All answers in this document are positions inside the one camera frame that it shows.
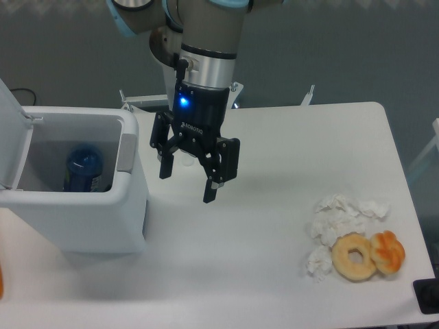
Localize white bottle cap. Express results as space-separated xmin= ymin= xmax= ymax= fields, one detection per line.
xmin=181 ymin=154 xmax=195 ymax=167

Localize white trash can body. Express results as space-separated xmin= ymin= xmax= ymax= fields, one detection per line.
xmin=1 ymin=106 xmax=149 ymax=253

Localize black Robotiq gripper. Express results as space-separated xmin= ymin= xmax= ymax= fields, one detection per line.
xmin=150 ymin=81 xmax=240 ymax=204

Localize plain ring donut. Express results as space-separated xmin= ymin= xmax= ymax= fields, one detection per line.
xmin=331 ymin=234 xmax=377 ymax=282

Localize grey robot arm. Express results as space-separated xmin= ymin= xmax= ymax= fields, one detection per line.
xmin=107 ymin=1 xmax=249 ymax=203

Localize large crumpled white tissue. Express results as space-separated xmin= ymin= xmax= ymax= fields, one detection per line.
xmin=309 ymin=193 xmax=391 ymax=247

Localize white frame at right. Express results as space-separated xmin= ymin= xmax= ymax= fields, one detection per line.
xmin=406 ymin=118 xmax=438 ymax=186

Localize white trash can lid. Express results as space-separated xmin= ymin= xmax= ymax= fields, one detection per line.
xmin=1 ymin=81 xmax=43 ymax=190

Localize small crumpled white tissue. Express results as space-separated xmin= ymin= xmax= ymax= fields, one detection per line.
xmin=306 ymin=245 xmax=333 ymax=282

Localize blue plastic bottle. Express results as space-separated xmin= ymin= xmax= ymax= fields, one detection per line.
xmin=63 ymin=143 xmax=104 ymax=193

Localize orange object at edge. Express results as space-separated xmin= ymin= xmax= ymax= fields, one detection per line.
xmin=0 ymin=265 xmax=5 ymax=300

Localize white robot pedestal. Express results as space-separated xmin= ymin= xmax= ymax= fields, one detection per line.
xmin=115 ymin=27 xmax=322 ymax=108

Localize orange twisted bread roll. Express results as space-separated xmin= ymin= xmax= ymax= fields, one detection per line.
xmin=370 ymin=230 xmax=405 ymax=276

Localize black device at edge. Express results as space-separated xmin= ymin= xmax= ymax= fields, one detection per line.
xmin=413 ymin=278 xmax=438 ymax=315

